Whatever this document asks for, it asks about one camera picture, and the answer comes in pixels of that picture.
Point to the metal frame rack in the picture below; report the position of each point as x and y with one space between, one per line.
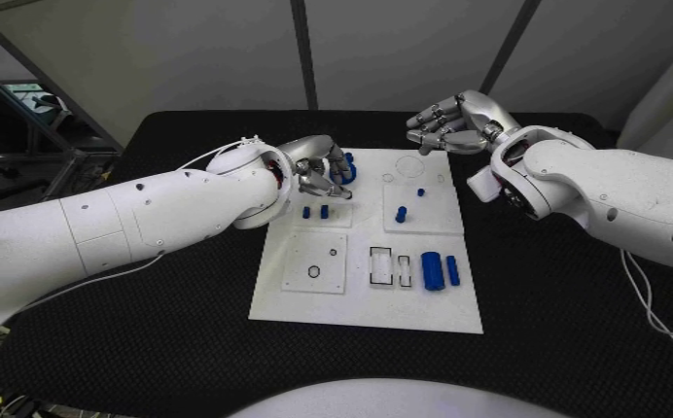
46 141

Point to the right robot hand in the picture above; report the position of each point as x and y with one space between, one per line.
463 126

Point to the blue gear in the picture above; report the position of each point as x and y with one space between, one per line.
350 170

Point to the small blue plug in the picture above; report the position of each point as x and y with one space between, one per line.
306 212
325 211

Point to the thin blue cylinder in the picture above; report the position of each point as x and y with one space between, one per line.
453 270

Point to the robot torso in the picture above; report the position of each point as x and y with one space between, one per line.
405 399

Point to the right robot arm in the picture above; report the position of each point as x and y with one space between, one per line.
588 184

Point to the thick blue cylinder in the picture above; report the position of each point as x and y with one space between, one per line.
433 270

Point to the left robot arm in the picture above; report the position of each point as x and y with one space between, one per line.
121 221

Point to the white task board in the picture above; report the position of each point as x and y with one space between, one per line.
368 301

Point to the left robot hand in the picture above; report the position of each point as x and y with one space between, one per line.
316 166

